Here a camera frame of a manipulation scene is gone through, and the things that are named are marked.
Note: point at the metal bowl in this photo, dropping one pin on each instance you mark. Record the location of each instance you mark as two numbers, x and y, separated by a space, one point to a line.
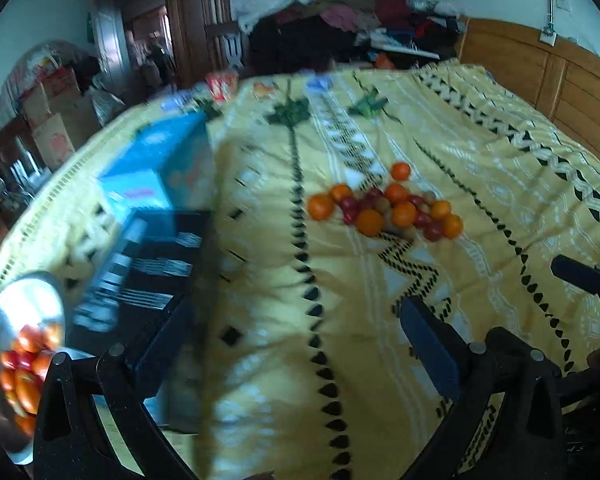
25 300

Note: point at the wooden headboard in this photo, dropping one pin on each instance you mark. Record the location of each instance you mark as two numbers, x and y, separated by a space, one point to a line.
545 75

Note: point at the wooden wardrobe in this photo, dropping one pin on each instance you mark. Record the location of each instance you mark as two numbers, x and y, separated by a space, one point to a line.
195 5

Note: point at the clear plastic storage bag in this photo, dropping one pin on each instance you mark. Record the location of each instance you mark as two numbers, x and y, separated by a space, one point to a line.
25 70

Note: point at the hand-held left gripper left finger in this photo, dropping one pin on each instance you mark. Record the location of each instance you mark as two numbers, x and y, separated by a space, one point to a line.
162 342

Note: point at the small red box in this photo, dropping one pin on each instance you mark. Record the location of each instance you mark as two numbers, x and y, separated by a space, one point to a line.
222 86

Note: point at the white wall socket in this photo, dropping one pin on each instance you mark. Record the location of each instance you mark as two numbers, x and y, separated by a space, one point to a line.
547 36

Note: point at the black printed box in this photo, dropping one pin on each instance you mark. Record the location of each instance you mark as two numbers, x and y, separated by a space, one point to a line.
150 260

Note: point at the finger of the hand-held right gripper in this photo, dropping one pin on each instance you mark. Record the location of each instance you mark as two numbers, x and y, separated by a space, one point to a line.
580 270

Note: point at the pile of oranges and tomatoes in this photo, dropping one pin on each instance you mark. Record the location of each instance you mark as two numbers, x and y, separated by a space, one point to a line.
370 222

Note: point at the brown wooden cabinet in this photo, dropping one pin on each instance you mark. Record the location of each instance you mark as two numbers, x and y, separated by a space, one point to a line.
10 165

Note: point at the small blue packet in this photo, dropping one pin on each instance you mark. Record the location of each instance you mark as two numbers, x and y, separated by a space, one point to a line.
320 85

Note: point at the yellow patterned blanket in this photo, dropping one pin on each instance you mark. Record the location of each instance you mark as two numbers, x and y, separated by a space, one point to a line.
480 170

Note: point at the stack of cardboard boxes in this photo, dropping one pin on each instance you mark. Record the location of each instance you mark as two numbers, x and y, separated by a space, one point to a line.
55 120

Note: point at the dark wooden door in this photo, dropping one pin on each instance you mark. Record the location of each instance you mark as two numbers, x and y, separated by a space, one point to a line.
107 30

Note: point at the heap of mixed clothes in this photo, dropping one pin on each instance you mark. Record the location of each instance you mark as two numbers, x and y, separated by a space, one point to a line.
360 15

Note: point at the orange plastic bag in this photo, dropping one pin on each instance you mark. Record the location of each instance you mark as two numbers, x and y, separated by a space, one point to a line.
385 60

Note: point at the blue cardboard box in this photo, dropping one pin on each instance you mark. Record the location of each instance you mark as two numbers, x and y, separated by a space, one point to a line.
150 155

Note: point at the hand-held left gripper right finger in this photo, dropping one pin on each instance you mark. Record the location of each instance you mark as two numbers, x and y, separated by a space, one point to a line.
430 345

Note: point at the wooden chair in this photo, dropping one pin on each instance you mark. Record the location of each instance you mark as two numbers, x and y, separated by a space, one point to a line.
227 47

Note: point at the heap of small red tomatoes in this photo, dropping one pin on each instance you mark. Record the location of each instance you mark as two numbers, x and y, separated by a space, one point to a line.
27 392

